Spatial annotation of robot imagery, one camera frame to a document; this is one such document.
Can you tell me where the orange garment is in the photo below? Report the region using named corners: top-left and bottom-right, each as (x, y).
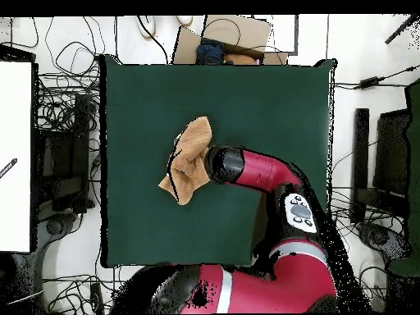
top-left (223, 52), bottom-right (258, 66)

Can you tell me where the black marker pen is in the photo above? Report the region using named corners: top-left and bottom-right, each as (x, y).
top-left (0, 157), bottom-right (18, 180)

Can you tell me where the dark blue garment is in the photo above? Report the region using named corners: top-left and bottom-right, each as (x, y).
top-left (195, 38), bottom-right (226, 66)

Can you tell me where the black upright bar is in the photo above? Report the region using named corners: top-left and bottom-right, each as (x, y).
top-left (349, 107), bottom-right (370, 224)

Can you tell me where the dark green table cloth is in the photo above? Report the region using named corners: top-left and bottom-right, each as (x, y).
top-left (98, 53), bottom-right (339, 268)

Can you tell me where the black cable tangle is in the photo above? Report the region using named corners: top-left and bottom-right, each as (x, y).
top-left (42, 249), bottom-right (145, 314)
top-left (34, 16), bottom-right (106, 132)
top-left (329, 183), bottom-right (406, 231)

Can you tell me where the brown cardboard box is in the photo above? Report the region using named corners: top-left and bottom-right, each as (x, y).
top-left (171, 14), bottom-right (290, 66)

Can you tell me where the white board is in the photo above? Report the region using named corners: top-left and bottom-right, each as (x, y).
top-left (0, 61), bottom-right (33, 253)

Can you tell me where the black equipment stand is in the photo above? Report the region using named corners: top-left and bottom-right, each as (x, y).
top-left (32, 93), bottom-right (96, 214)

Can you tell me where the black tripod leg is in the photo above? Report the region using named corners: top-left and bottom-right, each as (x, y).
top-left (384, 14), bottom-right (420, 45)

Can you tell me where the orange terry towel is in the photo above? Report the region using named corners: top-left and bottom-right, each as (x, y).
top-left (157, 116), bottom-right (213, 207)

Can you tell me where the black power adapter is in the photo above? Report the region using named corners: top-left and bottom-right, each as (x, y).
top-left (358, 75), bottom-right (381, 89)

